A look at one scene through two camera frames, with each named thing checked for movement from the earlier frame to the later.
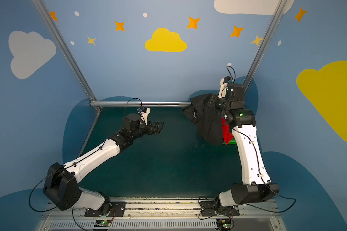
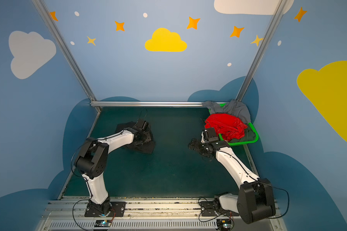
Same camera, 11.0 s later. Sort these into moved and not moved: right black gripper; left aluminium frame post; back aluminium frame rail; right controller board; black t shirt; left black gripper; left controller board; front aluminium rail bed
Moved: left black gripper; black t shirt; right black gripper
Not moved: left aluminium frame post; left controller board; right controller board; back aluminium frame rail; front aluminium rail bed
